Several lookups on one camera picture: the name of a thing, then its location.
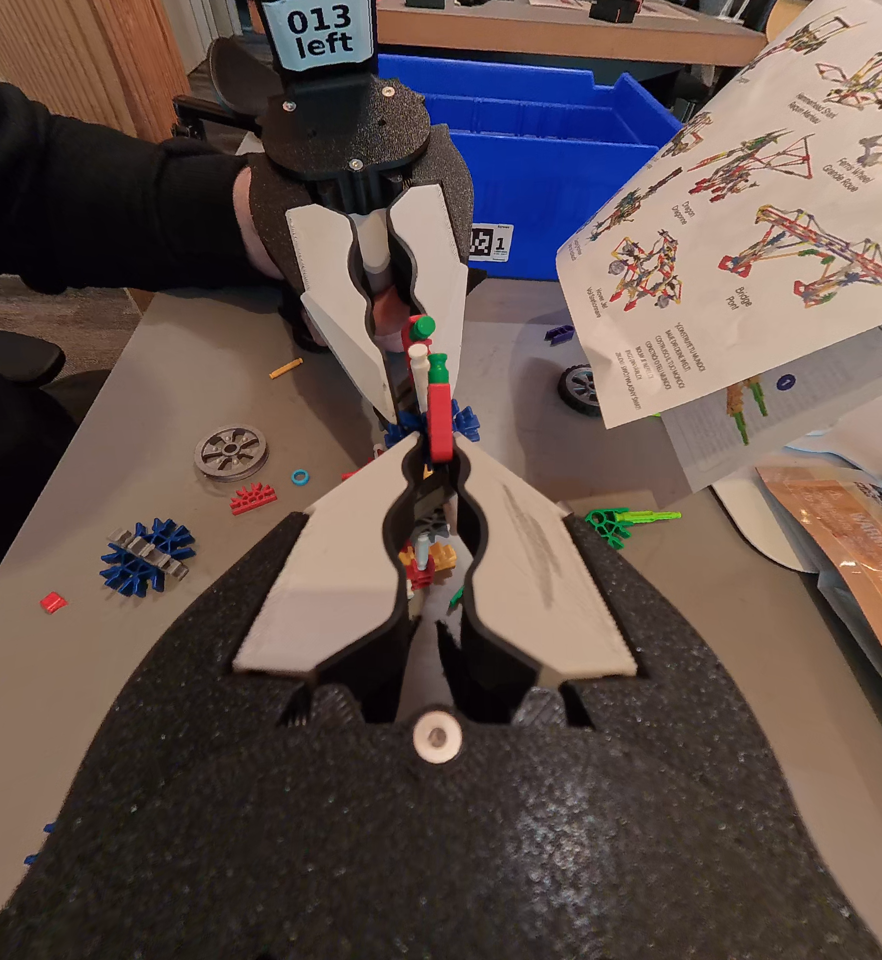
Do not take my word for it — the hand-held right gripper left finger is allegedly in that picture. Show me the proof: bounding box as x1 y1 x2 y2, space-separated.
231 432 425 725

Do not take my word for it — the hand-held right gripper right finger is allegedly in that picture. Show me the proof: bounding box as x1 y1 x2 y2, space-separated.
435 438 640 725

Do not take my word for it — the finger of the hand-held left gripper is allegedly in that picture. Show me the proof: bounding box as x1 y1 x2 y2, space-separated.
387 184 472 384
285 204 400 423

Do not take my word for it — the multicolour construction toy model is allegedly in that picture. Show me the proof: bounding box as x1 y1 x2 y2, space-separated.
372 315 483 601

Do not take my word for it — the person's left forearm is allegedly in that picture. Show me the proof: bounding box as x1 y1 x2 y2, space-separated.
0 52 262 294

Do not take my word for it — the person's left hand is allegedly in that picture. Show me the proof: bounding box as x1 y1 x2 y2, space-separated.
233 165 283 280

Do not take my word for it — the red half snowflake connector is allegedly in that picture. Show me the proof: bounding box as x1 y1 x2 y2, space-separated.
229 482 279 516

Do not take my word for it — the black office chair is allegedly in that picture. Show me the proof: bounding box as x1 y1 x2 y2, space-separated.
173 36 280 144

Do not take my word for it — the blue plastic bin with tag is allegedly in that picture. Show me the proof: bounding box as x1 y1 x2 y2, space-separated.
377 54 683 282

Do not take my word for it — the blue snowflake connector with grey piece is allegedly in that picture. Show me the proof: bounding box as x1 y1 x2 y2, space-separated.
99 517 196 597

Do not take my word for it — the grey spoked wheel hub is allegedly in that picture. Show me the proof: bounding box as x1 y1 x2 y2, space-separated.
193 424 271 483

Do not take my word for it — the black toy wheel grey hub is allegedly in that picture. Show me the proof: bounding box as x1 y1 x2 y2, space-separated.
558 363 603 417

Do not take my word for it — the white booklet stand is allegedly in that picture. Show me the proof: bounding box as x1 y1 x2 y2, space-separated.
711 472 824 575

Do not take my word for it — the long wooden desk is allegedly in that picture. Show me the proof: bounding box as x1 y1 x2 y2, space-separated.
377 0 768 67

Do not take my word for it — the open toy instruction booklet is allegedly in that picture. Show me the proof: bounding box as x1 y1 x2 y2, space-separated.
557 0 882 492

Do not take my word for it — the orange toy packaging bag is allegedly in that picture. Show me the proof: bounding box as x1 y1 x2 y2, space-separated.
756 461 882 706

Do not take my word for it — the green connector chain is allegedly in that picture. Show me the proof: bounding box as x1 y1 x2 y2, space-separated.
585 506 683 550

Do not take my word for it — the wooden post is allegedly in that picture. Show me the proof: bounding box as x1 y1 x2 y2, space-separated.
0 0 190 144

